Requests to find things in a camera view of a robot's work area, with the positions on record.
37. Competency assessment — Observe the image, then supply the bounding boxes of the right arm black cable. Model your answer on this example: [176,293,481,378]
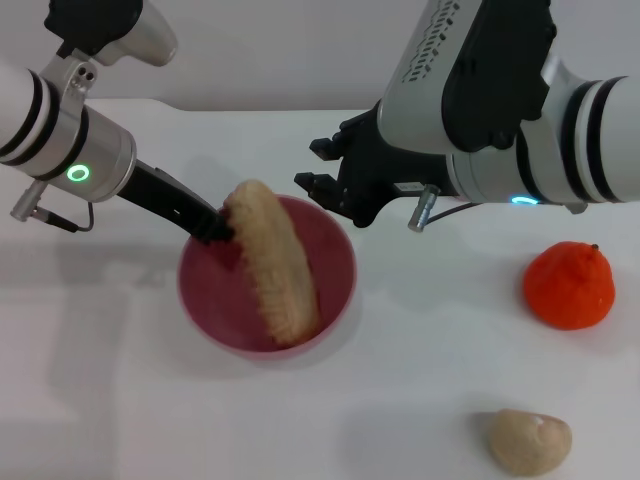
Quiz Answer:
[407,183,484,234]

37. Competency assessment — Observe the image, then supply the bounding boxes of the beige round bun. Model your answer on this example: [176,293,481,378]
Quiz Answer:
[474,408,573,476]

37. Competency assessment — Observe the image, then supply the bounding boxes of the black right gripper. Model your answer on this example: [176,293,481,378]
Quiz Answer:
[293,107,455,230]

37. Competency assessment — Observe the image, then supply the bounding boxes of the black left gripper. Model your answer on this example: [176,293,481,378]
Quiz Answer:
[118,159,239,246]

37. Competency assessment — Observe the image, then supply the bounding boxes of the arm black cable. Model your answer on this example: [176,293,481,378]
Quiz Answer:
[407,183,484,234]
[10,179,95,234]

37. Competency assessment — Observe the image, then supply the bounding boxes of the long ridged orange bread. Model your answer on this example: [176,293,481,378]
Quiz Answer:
[222,179,321,350]

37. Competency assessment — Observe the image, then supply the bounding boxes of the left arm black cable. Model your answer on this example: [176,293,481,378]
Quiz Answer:
[10,179,95,234]

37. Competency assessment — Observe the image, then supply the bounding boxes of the orange tangerine toy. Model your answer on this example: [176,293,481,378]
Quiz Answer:
[522,241,616,330]

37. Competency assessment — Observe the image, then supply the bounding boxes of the left wrist camera housing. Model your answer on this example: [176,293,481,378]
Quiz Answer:
[43,0,179,68]

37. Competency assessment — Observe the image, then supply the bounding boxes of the pink plastic bowl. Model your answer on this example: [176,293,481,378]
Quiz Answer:
[177,194,357,369]

